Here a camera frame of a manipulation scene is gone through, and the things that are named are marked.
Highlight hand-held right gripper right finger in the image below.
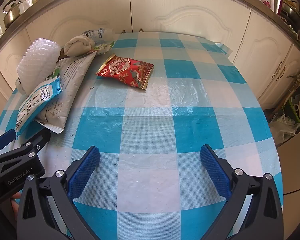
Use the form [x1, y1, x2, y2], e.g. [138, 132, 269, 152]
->
[200, 144, 284, 240]

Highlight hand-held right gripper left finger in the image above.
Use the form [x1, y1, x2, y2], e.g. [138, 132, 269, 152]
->
[16, 145, 100, 240]

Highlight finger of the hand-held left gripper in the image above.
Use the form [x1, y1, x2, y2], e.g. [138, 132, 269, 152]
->
[0, 128, 52, 167]
[0, 129, 17, 157]

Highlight blue white snack packet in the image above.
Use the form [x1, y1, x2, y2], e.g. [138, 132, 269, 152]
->
[15, 76, 63, 137]

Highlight large white bag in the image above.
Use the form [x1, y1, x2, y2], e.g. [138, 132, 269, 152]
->
[35, 51, 97, 134]

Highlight white foam fruit net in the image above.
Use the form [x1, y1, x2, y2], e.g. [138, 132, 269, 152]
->
[15, 38, 62, 94]

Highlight white cloth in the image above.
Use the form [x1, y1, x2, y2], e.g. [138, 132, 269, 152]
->
[63, 35, 95, 57]

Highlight red snack packet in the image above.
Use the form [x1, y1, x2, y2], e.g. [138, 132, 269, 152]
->
[94, 53, 155, 90]

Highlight blue checkered tablecloth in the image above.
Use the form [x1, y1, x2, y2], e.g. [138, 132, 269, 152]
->
[0, 31, 284, 240]

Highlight clear plastic bag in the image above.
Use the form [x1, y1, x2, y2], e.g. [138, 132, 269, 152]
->
[270, 114, 297, 143]

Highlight green rack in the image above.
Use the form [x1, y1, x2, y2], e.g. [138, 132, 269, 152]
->
[286, 90, 300, 130]

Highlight green white wrapper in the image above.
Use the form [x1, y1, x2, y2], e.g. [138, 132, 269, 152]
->
[91, 40, 115, 56]

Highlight clear plastic bottle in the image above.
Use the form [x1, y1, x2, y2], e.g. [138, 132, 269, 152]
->
[81, 27, 115, 43]

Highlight steel kettle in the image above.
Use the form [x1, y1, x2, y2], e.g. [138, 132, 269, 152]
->
[2, 1, 23, 28]

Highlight white mug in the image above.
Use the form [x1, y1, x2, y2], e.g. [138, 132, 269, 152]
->
[18, 0, 35, 15]

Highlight white kitchen cabinet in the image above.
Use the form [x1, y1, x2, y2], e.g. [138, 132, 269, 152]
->
[0, 0, 300, 110]

